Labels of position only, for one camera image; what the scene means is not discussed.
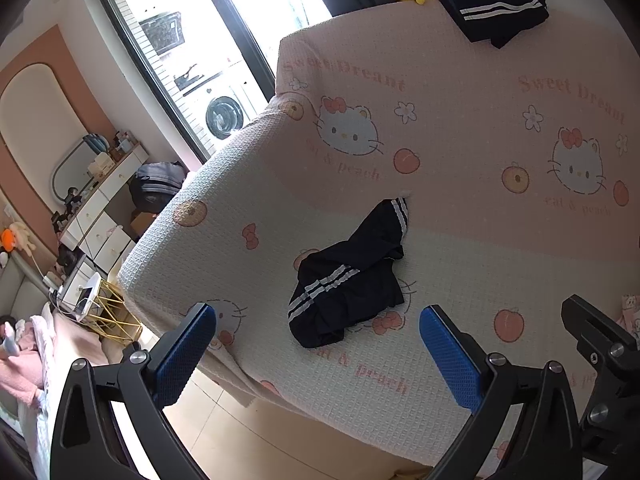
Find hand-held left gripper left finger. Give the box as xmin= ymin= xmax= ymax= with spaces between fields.
xmin=50 ymin=301 xmax=218 ymax=480

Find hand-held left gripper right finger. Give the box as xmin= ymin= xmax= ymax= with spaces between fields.
xmin=419 ymin=305 xmax=583 ymax=480

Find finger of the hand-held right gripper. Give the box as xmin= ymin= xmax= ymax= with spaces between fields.
xmin=560 ymin=294 xmax=640 ymax=467

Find navy shorts with white stripes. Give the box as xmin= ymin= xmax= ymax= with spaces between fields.
xmin=287 ymin=197 xmax=412 ymax=350

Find pink printed folded garment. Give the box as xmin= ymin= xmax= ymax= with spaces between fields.
xmin=615 ymin=294 xmax=640 ymax=343

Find white device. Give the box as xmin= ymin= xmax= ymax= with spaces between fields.
xmin=56 ymin=270 xmax=103 ymax=321

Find cardboard box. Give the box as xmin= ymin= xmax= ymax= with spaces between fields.
xmin=131 ymin=210 xmax=162 ymax=241

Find white bedding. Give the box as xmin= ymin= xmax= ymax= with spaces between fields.
xmin=27 ymin=305 xmax=68 ymax=480

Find pink fluffy cloth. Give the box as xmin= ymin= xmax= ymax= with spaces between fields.
xmin=0 ymin=347 xmax=47 ymax=403

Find dark backpack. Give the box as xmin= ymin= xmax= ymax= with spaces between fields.
xmin=129 ymin=161 xmax=188 ymax=213

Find white dresser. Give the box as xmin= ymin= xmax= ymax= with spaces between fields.
xmin=57 ymin=144 xmax=151 ymax=276

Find pink and cream printed blanket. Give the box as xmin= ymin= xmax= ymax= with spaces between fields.
xmin=117 ymin=0 xmax=640 ymax=480

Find cream plush toy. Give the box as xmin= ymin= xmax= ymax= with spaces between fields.
xmin=10 ymin=220 xmax=38 ymax=256

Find oval mirror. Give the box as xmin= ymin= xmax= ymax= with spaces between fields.
xmin=50 ymin=137 xmax=101 ymax=201

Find white washing machine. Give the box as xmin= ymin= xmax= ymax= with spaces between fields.
xmin=185 ymin=80 xmax=258 ymax=141

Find black framed glass door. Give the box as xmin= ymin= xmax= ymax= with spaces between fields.
xmin=75 ymin=0 xmax=333 ymax=166

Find folded navy striped shorts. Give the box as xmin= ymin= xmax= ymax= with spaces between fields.
xmin=439 ymin=0 xmax=550 ymax=50

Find dark countertop oven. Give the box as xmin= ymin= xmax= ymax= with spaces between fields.
xmin=137 ymin=10 xmax=183 ymax=56

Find gold wire side table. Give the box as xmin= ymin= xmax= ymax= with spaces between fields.
xmin=82 ymin=280 xmax=146 ymax=346

